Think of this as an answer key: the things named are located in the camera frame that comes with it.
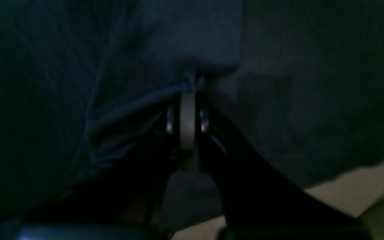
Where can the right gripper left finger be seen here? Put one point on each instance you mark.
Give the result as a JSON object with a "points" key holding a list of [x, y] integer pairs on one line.
{"points": [[120, 203]]}

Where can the black table cloth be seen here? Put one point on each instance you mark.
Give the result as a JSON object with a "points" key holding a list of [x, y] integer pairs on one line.
{"points": [[309, 92]]}

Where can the dark grey long-sleeve T-shirt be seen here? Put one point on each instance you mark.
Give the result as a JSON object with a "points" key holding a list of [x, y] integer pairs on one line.
{"points": [[72, 70]]}

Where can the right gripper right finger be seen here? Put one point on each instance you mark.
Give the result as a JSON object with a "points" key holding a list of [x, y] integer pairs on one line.
{"points": [[258, 202]]}

